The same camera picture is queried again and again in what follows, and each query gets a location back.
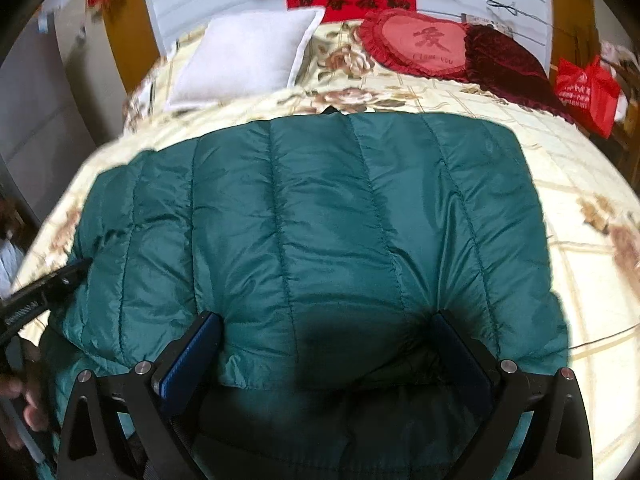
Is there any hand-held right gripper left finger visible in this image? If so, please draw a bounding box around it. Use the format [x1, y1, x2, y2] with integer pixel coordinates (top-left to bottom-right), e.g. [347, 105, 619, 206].
[56, 311, 224, 480]

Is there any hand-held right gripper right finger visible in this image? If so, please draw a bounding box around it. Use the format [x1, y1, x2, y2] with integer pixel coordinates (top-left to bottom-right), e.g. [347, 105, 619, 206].
[431, 310, 594, 480]

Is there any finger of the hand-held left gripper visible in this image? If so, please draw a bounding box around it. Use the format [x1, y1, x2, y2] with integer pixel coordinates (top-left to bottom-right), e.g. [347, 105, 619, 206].
[45, 258, 95, 302]

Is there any green puffer jacket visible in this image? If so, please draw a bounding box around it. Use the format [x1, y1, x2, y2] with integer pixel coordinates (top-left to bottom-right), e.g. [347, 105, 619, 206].
[37, 106, 572, 480]

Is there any person's left hand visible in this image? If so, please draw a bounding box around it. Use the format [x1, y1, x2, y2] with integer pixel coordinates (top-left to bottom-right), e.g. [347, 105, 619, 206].
[0, 339, 52, 452]

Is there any white plastic bag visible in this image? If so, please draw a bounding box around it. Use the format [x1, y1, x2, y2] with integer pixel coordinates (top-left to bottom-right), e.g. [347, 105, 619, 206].
[0, 240, 26, 292]

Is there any bed with floral checked sheet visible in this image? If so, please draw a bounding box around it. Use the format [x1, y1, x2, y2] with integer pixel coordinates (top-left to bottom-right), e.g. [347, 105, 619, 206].
[10, 19, 640, 480]

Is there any white square pillow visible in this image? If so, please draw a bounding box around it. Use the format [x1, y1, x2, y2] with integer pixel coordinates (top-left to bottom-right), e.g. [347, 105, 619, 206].
[165, 6, 326, 114]

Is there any red shopping bag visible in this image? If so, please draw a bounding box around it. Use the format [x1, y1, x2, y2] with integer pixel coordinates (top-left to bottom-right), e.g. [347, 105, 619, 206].
[552, 55, 622, 140]

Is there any dark red velvet pillow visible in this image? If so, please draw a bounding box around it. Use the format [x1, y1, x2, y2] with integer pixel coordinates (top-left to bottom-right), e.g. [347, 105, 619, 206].
[462, 24, 577, 124]

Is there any red heart-shaped pillow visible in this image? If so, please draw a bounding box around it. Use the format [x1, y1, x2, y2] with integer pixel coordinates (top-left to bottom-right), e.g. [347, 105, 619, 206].
[356, 8, 474, 84]

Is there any black wall cable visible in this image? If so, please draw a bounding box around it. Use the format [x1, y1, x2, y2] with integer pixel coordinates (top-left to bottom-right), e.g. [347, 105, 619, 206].
[450, 0, 551, 23]

